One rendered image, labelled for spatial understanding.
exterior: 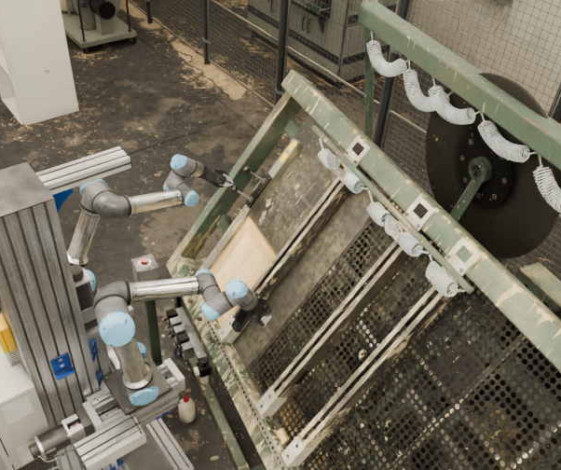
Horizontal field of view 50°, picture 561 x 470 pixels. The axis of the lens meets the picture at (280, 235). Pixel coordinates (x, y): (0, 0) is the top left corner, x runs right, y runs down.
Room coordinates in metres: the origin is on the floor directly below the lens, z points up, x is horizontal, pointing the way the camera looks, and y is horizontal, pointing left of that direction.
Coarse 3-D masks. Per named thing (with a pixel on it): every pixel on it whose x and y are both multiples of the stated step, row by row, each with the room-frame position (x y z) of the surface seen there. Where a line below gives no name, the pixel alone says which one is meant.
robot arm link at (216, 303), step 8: (208, 288) 1.61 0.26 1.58; (216, 288) 1.61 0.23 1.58; (208, 296) 1.58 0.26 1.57; (216, 296) 1.57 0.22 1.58; (224, 296) 1.56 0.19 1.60; (208, 304) 1.54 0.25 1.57; (216, 304) 1.53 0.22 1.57; (224, 304) 1.54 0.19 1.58; (208, 312) 1.51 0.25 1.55; (216, 312) 1.51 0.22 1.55; (224, 312) 1.53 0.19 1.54
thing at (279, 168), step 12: (300, 144) 2.55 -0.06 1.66; (288, 156) 2.51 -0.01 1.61; (276, 168) 2.50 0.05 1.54; (276, 180) 2.48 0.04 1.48; (264, 192) 2.45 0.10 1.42; (240, 216) 2.41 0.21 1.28; (228, 228) 2.40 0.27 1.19; (228, 240) 2.36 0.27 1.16; (216, 252) 2.34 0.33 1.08; (204, 264) 2.33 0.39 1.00
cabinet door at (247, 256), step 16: (240, 240) 2.33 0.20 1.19; (256, 240) 2.27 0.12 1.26; (224, 256) 2.31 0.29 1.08; (240, 256) 2.25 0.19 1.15; (256, 256) 2.19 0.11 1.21; (272, 256) 2.14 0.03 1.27; (224, 272) 2.24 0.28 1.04; (240, 272) 2.18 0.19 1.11; (256, 272) 2.12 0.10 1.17; (224, 288) 2.16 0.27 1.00; (224, 320) 2.01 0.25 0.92
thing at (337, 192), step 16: (352, 144) 2.25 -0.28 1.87; (352, 160) 2.18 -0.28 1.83; (336, 192) 2.14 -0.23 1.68; (320, 208) 2.15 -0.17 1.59; (336, 208) 2.15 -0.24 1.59; (304, 224) 2.12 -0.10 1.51; (320, 224) 2.11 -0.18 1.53; (304, 240) 2.07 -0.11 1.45; (288, 256) 2.04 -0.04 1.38; (272, 272) 2.01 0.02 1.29; (256, 288) 2.00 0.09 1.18; (272, 288) 2.00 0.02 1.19; (224, 336) 1.89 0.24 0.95
